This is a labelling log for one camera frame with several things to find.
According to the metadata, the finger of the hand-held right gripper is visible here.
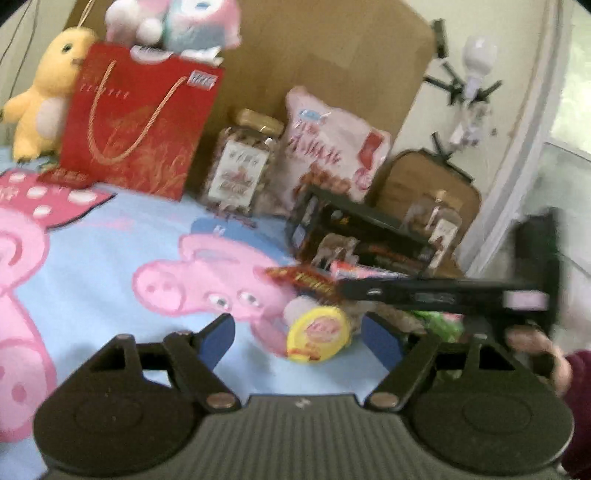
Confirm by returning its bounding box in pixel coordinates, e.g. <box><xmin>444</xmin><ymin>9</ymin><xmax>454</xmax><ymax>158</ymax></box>
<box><xmin>339</xmin><ymin>276</ymin><xmax>465</xmax><ymax>312</ymax></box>

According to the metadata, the green snack packet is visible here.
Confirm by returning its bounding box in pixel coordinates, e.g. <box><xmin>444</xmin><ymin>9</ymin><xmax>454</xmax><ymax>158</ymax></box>
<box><xmin>406</xmin><ymin>310</ymin><xmax>465</xmax><ymax>344</ymax></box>

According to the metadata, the large clear gold-lidded jar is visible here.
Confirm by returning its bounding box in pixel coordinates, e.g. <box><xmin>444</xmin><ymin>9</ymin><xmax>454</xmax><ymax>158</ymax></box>
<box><xmin>201</xmin><ymin>108</ymin><xmax>284</xmax><ymax>217</ymax></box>

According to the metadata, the teal pink plush toy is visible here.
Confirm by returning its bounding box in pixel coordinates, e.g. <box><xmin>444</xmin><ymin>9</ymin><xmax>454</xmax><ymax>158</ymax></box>
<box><xmin>161</xmin><ymin>0</ymin><xmax>243</xmax><ymax>54</ymax></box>

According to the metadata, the white pink plush rabbit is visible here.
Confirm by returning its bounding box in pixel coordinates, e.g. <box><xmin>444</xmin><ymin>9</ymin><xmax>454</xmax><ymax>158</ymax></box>
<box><xmin>104</xmin><ymin>0</ymin><xmax>174</xmax><ymax>49</ymax></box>

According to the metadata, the pink snack packet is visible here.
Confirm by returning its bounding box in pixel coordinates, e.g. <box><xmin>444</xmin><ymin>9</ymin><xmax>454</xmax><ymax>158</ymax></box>
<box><xmin>329</xmin><ymin>260</ymin><xmax>411</xmax><ymax>283</ymax></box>

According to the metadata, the yellow plush chick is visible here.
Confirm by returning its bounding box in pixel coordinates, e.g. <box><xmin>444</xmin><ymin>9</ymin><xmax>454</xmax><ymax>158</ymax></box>
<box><xmin>2</xmin><ymin>27</ymin><xmax>100</xmax><ymax>162</ymax></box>

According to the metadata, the clear wrapped snack packet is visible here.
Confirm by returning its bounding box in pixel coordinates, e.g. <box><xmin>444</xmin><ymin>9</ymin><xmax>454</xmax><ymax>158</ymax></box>
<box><xmin>314</xmin><ymin>233</ymin><xmax>361</xmax><ymax>268</ymax></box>

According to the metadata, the person's right forearm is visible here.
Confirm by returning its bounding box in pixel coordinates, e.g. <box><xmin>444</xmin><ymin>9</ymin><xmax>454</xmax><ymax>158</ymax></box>
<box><xmin>560</xmin><ymin>350</ymin><xmax>591</xmax><ymax>480</ymax></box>

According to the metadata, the red gift bag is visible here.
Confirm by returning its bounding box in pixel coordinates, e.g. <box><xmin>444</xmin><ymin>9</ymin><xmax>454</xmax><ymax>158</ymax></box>
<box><xmin>59</xmin><ymin>42</ymin><xmax>225</xmax><ymax>200</ymax></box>

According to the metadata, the brown wooden chair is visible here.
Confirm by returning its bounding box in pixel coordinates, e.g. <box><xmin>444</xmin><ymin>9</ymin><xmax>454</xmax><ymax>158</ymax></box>
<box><xmin>367</xmin><ymin>148</ymin><xmax>482</xmax><ymax>245</ymax></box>

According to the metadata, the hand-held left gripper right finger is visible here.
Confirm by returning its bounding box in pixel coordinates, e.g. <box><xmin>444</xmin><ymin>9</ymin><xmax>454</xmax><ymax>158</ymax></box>
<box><xmin>362</xmin><ymin>316</ymin><xmax>515</xmax><ymax>411</ymax></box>

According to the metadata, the printed cartoon pig blanket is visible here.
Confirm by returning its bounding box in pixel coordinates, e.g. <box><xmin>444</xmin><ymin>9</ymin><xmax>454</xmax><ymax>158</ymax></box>
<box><xmin>0</xmin><ymin>145</ymin><xmax>467</xmax><ymax>457</ymax></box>

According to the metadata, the red envelope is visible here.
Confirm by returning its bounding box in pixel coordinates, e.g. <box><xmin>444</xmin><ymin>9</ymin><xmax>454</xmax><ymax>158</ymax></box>
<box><xmin>37</xmin><ymin>168</ymin><xmax>95</xmax><ymax>188</ymax></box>

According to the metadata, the red snack packet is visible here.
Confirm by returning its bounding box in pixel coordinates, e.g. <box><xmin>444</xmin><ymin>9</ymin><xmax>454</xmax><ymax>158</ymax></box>
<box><xmin>265</xmin><ymin>265</ymin><xmax>345</xmax><ymax>305</ymax></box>

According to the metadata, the person's right hand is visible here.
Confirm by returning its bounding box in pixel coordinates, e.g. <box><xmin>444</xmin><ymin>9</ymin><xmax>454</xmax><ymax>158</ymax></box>
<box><xmin>505</xmin><ymin>324</ymin><xmax>574</xmax><ymax>398</ymax></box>

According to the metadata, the white lamp on black stand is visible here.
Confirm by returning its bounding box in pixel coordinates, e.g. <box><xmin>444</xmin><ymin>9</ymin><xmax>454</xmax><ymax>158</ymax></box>
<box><xmin>424</xmin><ymin>18</ymin><xmax>504</xmax><ymax>148</ymax></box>

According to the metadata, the white window frame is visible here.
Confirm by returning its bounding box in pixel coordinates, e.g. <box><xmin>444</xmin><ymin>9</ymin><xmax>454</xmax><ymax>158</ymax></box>
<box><xmin>462</xmin><ymin>0</ymin><xmax>591</xmax><ymax>282</ymax></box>

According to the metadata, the yellow-lidded snack cup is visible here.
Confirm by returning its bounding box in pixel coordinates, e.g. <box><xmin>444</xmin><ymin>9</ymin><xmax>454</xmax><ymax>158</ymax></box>
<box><xmin>283</xmin><ymin>295</ymin><xmax>354</xmax><ymax>365</ymax></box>

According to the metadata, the small clear gold-lidded jar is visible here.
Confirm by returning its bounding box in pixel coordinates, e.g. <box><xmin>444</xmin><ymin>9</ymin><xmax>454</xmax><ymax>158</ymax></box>
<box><xmin>402</xmin><ymin>190</ymin><xmax>464</xmax><ymax>273</ymax></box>

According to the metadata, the black snack box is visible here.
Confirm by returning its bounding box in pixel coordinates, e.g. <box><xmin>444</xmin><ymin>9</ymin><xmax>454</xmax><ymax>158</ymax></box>
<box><xmin>285</xmin><ymin>185</ymin><xmax>455</xmax><ymax>278</ymax></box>

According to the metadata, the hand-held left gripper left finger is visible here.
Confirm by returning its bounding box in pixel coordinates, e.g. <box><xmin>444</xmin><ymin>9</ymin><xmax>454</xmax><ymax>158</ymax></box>
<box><xmin>88</xmin><ymin>313</ymin><xmax>241</xmax><ymax>411</ymax></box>

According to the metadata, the pink snack bag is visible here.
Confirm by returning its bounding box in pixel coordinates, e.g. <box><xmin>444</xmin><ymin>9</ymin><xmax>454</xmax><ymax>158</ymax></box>
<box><xmin>268</xmin><ymin>86</ymin><xmax>393</xmax><ymax>215</ymax></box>

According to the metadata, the brown cardboard sheet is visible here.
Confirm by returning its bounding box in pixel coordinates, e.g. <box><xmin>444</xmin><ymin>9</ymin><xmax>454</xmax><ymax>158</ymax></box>
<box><xmin>62</xmin><ymin>0</ymin><xmax>437</xmax><ymax>199</ymax></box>

